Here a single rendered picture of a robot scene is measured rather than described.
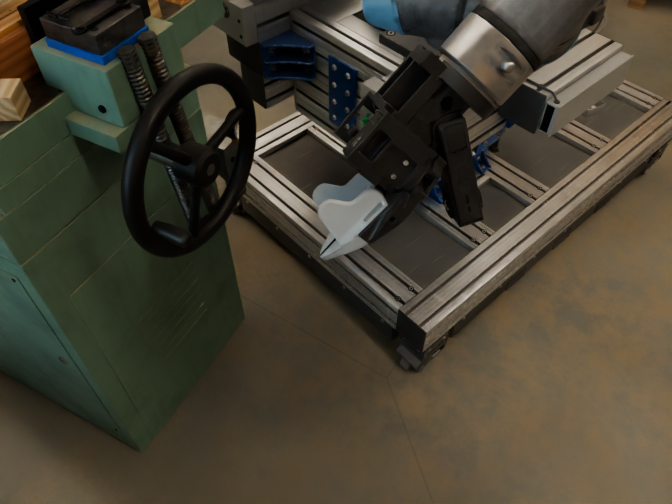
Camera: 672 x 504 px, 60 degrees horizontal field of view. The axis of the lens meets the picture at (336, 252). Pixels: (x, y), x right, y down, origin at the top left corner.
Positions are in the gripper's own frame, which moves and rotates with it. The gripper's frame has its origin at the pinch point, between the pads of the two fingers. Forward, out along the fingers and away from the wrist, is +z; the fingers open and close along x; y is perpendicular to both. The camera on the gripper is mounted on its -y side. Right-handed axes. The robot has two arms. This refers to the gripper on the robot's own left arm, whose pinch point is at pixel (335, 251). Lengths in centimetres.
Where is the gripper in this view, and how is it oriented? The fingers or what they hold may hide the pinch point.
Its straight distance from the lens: 58.7
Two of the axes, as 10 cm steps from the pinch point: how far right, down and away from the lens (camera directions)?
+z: -6.5, 7.0, 2.9
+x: 1.7, 5.0, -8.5
